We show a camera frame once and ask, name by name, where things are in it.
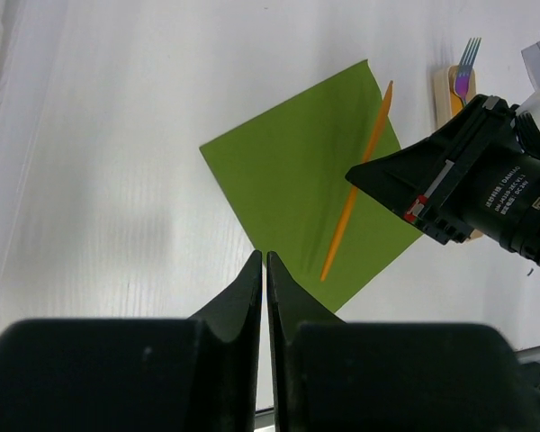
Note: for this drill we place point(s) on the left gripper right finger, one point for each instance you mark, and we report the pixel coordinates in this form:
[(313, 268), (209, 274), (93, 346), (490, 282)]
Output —
[(290, 307)]

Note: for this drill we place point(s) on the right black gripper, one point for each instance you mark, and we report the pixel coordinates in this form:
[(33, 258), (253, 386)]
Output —
[(478, 172)]

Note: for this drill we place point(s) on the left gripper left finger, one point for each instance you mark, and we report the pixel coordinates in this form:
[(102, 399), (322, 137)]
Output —
[(224, 389)]

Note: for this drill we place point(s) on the iridescent metal fork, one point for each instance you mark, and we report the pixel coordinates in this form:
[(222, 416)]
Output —
[(465, 69)]

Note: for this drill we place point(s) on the orange plastic knife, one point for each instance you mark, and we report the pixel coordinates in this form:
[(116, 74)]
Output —
[(344, 218)]

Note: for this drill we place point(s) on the orange plastic spoon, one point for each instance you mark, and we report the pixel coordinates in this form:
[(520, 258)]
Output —
[(456, 103)]

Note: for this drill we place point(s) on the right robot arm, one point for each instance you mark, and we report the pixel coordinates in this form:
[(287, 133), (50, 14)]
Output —
[(479, 171)]

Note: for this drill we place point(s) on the green paper napkin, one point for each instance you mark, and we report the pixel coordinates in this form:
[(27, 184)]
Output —
[(284, 175)]

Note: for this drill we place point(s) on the beige utensil tray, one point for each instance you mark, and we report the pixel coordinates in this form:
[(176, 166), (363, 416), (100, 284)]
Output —
[(447, 103)]

